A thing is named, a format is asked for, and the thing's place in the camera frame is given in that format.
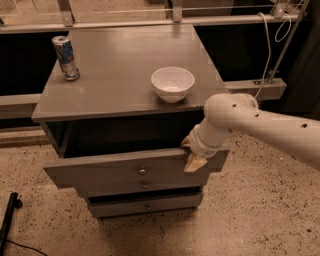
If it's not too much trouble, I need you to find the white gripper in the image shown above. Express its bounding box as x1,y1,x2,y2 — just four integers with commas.
181,123,230,173

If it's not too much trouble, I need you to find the grey top drawer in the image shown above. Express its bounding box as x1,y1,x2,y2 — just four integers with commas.
44,148,229,188

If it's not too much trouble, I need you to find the grey drawer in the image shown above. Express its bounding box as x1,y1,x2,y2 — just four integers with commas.
76,181,204,197
88,192,203,218
44,148,229,188

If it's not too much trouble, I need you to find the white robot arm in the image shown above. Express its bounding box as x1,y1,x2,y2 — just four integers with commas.
181,93,320,173

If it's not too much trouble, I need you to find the grey middle drawer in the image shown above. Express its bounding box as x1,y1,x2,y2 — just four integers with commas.
76,181,204,197

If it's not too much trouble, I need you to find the grey wooden drawer cabinet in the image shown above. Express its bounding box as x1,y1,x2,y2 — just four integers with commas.
32,26,226,207

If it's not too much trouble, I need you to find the grey bottom drawer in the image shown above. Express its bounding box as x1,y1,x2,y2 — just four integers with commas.
88,192,203,218

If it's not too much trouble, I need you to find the white bowl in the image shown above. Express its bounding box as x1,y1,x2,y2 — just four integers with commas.
151,67,195,103

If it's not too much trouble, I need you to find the slanted metal pole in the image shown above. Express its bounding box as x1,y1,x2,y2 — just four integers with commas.
264,0,310,84

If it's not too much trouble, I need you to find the silver blue drink can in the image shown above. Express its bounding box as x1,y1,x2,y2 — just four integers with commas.
52,36,80,81

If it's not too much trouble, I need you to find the black stand leg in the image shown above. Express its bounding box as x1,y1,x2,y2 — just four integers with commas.
0,192,22,256

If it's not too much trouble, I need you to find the white cable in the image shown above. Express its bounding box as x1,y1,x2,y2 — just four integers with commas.
253,12,293,100

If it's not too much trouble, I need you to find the metal railing frame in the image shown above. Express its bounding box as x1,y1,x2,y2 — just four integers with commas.
0,0,311,121

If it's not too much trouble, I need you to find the thin black cable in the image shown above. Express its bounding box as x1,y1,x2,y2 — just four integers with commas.
3,239,48,256

